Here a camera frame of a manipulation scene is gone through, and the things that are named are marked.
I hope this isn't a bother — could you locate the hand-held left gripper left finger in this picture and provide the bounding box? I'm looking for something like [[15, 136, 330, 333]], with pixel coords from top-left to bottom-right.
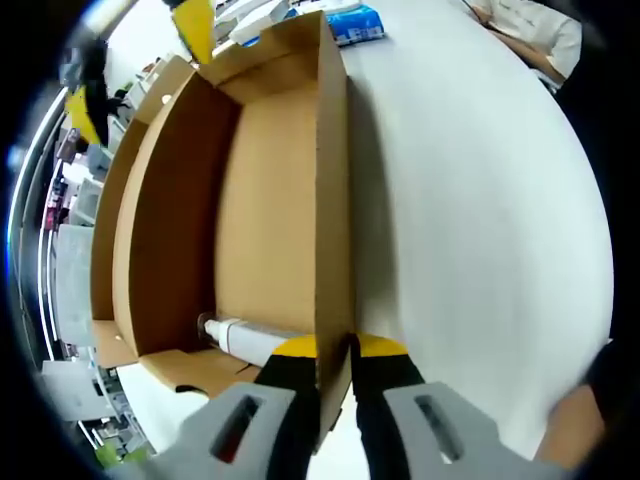
[[147, 335, 321, 480]]

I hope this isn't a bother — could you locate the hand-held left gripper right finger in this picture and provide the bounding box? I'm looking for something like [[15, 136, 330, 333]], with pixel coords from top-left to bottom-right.
[[348, 333, 551, 480]]

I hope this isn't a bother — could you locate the blue tissue pack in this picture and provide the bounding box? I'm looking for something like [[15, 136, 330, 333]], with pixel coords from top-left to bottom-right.
[[324, 5, 387, 48]]

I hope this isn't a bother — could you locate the brown cardboard shoe box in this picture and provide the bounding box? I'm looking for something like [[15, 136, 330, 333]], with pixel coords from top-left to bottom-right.
[[89, 9, 354, 454]]

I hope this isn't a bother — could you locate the white cylindrical bottle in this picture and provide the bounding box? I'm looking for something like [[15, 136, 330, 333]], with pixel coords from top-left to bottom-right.
[[196, 310, 301, 370]]

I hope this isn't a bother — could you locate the green potted plant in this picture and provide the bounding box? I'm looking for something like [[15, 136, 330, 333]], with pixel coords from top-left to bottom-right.
[[94, 442, 151, 469]]

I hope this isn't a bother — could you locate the white desk partition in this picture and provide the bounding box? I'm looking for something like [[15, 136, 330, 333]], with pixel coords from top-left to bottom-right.
[[53, 223, 95, 346]]

